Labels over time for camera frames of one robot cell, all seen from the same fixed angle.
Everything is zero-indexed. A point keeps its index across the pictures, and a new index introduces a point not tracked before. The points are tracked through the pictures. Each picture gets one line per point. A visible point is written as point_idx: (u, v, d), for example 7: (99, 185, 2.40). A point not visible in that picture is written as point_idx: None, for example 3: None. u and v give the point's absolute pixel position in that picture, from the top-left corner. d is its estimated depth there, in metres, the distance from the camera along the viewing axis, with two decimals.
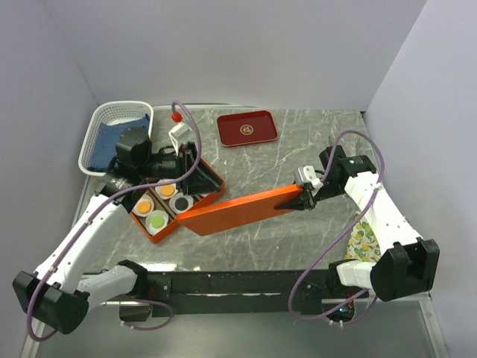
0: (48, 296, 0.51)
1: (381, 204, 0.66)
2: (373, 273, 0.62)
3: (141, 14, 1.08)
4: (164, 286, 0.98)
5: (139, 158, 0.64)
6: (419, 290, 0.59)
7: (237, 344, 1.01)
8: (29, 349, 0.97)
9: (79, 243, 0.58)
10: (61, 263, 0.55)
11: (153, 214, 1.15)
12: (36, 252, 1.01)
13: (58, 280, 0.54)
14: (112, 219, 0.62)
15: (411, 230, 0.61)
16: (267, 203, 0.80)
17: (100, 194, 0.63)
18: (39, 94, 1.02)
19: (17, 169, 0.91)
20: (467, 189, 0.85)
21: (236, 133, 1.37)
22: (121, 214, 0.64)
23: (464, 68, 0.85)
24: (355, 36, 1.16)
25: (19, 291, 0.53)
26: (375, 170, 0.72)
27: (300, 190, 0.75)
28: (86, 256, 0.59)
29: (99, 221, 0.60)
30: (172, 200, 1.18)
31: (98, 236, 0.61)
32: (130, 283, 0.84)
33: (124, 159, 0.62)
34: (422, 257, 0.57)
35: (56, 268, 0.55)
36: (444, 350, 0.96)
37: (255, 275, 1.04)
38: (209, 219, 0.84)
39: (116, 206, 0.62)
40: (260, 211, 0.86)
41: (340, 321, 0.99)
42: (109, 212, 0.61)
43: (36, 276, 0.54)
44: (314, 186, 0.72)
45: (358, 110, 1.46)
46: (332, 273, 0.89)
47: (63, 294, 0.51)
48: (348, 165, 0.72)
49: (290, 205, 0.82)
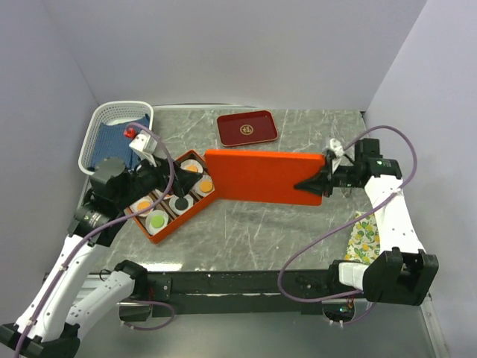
0: (30, 352, 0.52)
1: (394, 209, 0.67)
2: (366, 272, 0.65)
3: (141, 14, 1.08)
4: (163, 286, 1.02)
5: (117, 189, 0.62)
6: (405, 300, 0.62)
7: (236, 344, 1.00)
8: None
9: (56, 291, 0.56)
10: (40, 315, 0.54)
11: (153, 214, 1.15)
12: (36, 252, 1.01)
13: (38, 332, 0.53)
14: (90, 260, 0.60)
15: (414, 241, 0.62)
16: (289, 171, 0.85)
17: (74, 234, 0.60)
18: (39, 94, 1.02)
19: (17, 168, 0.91)
20: (468, 189, 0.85)
21: (236, 133, 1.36)
22: (101, 249, 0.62)
23: (464, 68, 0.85)
24: (355, 36, 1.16)
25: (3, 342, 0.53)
26: (400, 176, 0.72)
27: (323, 160, 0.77)
28: (68, 300, 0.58)
29: (76, 265, 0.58)
30: (173, 200, 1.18)
31: (78, 278, 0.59)
32: (130, 288, 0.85)
33: (101, 191, 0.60)
34: (419, 269, 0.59)
35: (35, 320, 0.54)
36: (444, 350, 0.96)
37: (255, 275, 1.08)
38: (230, 168, 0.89)
39: (91, 246, 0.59)
40: (279, 180, 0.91)
41: (340, 321, 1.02)
42: (85, 256, 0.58)
43: (18, 328, 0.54)
44: (336, 155, 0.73)
45: (358, 110, 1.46)
46: (334, 271, 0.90)
47: (44, 348, 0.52)
48: (373, 165, 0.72)
49: (310, 182, 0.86)
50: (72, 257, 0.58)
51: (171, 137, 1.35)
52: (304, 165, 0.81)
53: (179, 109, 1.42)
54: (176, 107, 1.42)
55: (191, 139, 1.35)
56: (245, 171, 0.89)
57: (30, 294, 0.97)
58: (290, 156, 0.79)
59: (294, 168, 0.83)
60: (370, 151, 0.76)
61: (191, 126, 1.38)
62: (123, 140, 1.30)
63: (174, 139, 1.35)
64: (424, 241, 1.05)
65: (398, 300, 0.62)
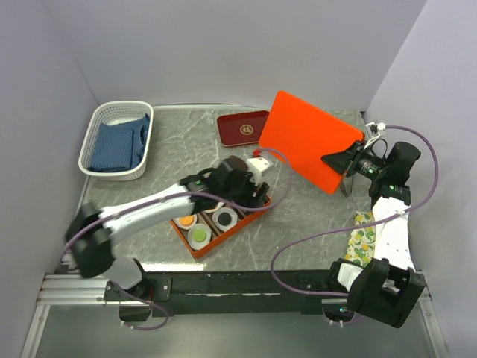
0: (96, 234, 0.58)
1: (394, 227, 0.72)
2: (351, 285, 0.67)
3: (141, 15, 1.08)
4: (163, 287, 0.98)
5: (232, 182, 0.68)
6: (387, 318, 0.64)
7: (237, 343, 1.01)
8: (29, 350, 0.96)
9: (145, 209, 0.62)
10: (123, 215, 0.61)
11: (195, 227, 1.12)
12: (36, 252, 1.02)
13: (113, 226, 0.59)
14: (178, 209, 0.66)
15: (405, 258, 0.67)
16: (328, 136, 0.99)
17: (182, 186, 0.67)
18: (39, 94, 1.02)
19: (16, 168, 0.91)
20: (469, 189, 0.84)
21: (236, 133, 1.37)
22: (186, 210, 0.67)
23: (465, 68, 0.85)
24: (356, 35, 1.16)
25: (80, 218, 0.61)
26: (409, 202, 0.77)
27: (361, 138, 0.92)
28: (141, 224, 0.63)
29: (170, 204, 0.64)
30: (217, 214, 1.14)
31: (160, 215, 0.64)
32: (133, 281, 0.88)
33: (220, 172, 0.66)
34: (405, 286, 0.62)
35: (118, 215, 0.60)
36: (444, 350, 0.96)
37: (255, 276, 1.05)
38: (288, 115, 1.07)
39: (188, 202, 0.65)
40: (314, 144, 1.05)
41: (340, 321, 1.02)
42: (180, 203, 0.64)
43: (101, 213, 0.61)
44: (378, 128, 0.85)
45: (358, 110, 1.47)
46: (335, 268, 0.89)
47: (108, 239, 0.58)
48: (386, 187, 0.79)
49: (336, 158, 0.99)
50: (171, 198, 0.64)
51: (172, 137, 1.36)
52: (340, 136, 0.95)
53: (179, 109, 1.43)
54: (177, 107, 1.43)
55: (192, 139, 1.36)
56: (298, 119, 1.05)
57: (27, 294, 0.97)
58: (335, 122, 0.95)
59: (331, 140, 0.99)
60: (396, 169, 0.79)
61: (191, 126, 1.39)
62: (122, 140, 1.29)
63: (174, 139, 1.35)
64: (424, 241, 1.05)
65: (378, 315, 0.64)
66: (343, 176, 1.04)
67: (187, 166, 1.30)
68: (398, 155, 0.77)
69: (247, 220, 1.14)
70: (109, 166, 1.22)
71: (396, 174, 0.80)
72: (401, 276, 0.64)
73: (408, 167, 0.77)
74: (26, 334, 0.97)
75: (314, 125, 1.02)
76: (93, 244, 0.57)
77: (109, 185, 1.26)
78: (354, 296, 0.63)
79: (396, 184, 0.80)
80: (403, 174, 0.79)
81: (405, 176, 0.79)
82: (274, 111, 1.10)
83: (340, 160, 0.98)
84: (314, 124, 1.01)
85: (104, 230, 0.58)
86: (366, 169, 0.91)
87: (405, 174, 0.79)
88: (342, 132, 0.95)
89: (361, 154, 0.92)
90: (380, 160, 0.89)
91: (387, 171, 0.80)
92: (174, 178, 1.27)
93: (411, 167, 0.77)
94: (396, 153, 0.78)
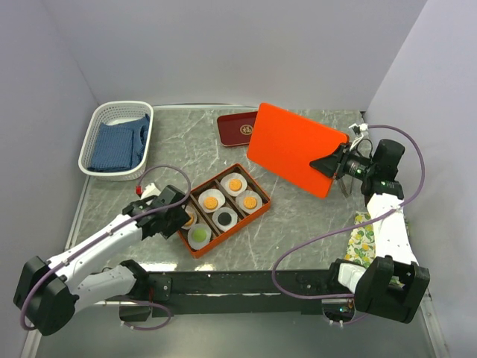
0: (51, 287, 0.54)
1: (393, 224, 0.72)
2: (357, 284, 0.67)
3: (141, 15, 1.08)
4: (164, 286, 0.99)
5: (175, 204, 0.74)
6: (396, 314, 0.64)
7: (236, 342, 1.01)
8: (29, 349, 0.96)
9: (94, 248, 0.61)
10: (74, 260, 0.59)
11: (196, 227, 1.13)
12: (37, 252, 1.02)
13: (65, 273, 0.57)
14: (130, 238, 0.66)
15: (407, 253, 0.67)
16: (315, 141, 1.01)
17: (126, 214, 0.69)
18: (39, 94, 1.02)
19: (16, 168, 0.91)
20: (468, 189, 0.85)
21: (236, 133, 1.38)
22: (136, 237, 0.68)
23: (464, 69, 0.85)
24: (355, 36, 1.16)
25: (28, 274, 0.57)
26: (402, 196, 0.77)
27: (346, 140, 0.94)
28: (96, 262, 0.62)
29: (118, 236, 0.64)
30: (217, 214, 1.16)
31: (113, 248, 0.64)
32: (129, 286, 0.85)
33: (165, 197, 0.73)
34: (411, 281, 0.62)
35: (68, 262, 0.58)
36: (444, 350, 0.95)
37: (255, 275, 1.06)
38: (273, 125, 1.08)
39: (137, 228, 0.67)
40: (301, 150, 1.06)
41: (341, 321, 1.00)
42: (130, 231, 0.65)
43: (49, 264, 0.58)
44: (361, 129, 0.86)
45: (358, 110, 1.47)
46: (335, 269, 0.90)
47: (65, 287, 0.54)
48: (378, 183, 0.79)
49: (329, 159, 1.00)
50: (118, 228, 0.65)
51: (172, 137, 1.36)
52: (329, 138, 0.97)
53: (179, 109, 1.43)
54: (177, 108, 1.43)
55: (191, 139, 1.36)
56: (278, 129, 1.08)
57: None
58: (320, 126, 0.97)
59: (320, 140, 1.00)
60: (385, 165, 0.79)
61: (191, 126, 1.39)
62: (122, 140, 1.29)
63: (174, 139, 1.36)
64: (424, 241, 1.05)
65: (388, 313, 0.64)
66: (333, 180, 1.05)
67: (186, 166, 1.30)
68: (384, 151, 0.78)
69: (247, 220, 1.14)
70: (109, 166, 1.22)
71: (384, 169, 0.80)
72: (405, 271, 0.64)
73: (396, 161, 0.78)
74: (27, 335, 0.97)
75: (302, 131, 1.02)
76: (48, 297, 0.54)
77: (110, 185, 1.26)
78: (361, 296, 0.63)
79: (387, 180, 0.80)
80: (393, 169, 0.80)
81: (394, 170, 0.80)
82: (259, 122, 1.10)
83: (333, 160, 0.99)
84: (302, 129, 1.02)
85: (59, 280, 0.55)
86: (354, 170, 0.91)
87: (392, 169, 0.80)
88: (328, 135, 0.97)
89: (348, 156, 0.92)
90: (367, 159, 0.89)
91: (377, 168, 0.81)
92: (174, 178, 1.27)
93: (399, 161, 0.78)
94: (383, 149, 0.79)
